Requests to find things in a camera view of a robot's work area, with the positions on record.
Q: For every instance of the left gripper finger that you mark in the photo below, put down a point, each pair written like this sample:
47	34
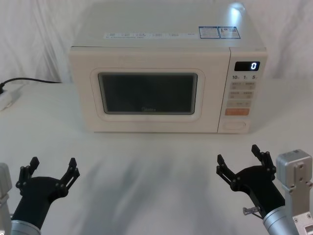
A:
68	180
24	175

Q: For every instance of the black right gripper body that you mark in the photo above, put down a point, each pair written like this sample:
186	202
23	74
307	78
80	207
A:
259	188

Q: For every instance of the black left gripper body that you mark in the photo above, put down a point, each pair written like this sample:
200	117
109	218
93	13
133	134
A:
36	195

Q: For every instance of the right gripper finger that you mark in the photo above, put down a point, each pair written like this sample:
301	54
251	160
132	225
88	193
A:
227	172
267	164

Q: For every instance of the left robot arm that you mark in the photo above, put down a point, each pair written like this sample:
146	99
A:
3	191

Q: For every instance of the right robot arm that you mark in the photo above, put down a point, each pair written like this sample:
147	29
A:
296	186

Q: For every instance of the white table cloth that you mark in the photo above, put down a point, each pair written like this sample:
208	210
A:
137	171

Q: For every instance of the oven control panel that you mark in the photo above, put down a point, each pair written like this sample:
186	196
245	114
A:
240	98

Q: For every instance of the white power strip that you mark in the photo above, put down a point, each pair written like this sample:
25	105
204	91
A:
8	98

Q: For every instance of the cream microwave oven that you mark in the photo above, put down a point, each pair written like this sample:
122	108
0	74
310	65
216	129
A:
151	61

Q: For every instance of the white curtain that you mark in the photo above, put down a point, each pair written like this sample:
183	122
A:
36	36

